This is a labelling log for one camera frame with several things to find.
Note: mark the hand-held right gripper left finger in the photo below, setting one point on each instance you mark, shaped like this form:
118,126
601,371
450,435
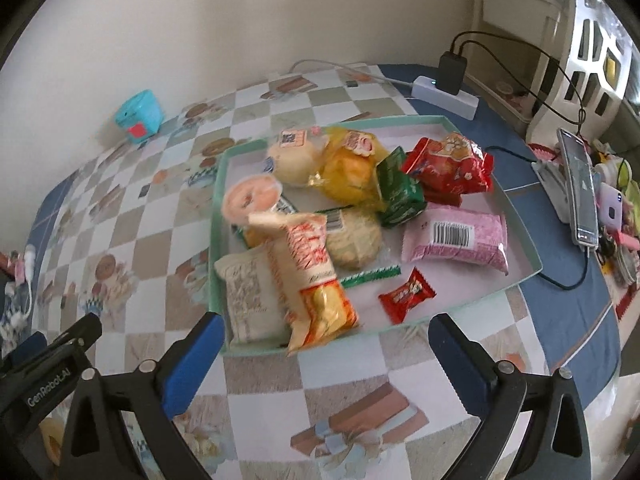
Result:
195,360

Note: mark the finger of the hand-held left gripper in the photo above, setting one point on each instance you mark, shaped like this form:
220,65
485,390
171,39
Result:
31,346
77,334

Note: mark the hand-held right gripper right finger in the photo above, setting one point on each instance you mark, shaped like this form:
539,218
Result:
457,360

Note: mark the white tray with teal rim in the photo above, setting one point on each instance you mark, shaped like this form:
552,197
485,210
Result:
470,290

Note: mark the small red candy packet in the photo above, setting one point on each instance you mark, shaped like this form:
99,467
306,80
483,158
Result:
406,296

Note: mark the white bread packet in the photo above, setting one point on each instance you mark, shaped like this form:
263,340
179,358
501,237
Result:
250,295

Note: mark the pink snack packet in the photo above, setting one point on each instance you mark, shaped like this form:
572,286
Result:
460,240

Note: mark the orange striped snack packet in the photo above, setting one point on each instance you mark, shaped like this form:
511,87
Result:
310,280

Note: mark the round rice cake packet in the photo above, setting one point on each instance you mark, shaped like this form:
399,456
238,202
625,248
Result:
355,237

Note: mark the small pink bun packet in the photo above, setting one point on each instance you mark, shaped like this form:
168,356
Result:
250,197

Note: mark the red flower print snack bag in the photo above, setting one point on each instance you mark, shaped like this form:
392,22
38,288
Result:
450,162

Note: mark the yellow snack bag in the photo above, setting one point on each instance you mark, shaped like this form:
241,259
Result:
350,170

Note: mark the round bun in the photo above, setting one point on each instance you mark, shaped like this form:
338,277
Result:
292,160

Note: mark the crumpled blue white wrappers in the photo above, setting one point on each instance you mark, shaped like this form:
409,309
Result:
12,325

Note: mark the small pink sachet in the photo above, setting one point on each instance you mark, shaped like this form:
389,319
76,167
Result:
19,267

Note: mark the checked printed tablecloth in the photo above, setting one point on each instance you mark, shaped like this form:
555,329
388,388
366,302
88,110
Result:
150,220

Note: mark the white phone stand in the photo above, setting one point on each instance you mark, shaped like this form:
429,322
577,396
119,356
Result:
552,185

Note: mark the smartphone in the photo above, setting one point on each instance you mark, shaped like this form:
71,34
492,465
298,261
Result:
580,185

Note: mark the lilac power bank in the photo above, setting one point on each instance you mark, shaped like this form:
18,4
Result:
611,205

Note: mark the teal tin box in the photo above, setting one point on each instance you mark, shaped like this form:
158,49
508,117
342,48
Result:
137,115

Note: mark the white power strip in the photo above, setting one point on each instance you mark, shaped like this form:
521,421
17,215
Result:
450,102

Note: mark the black charger plug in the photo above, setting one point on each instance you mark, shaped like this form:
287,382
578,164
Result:
452,72

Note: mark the white openwork cabinet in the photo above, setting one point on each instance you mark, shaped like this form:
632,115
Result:
550,10

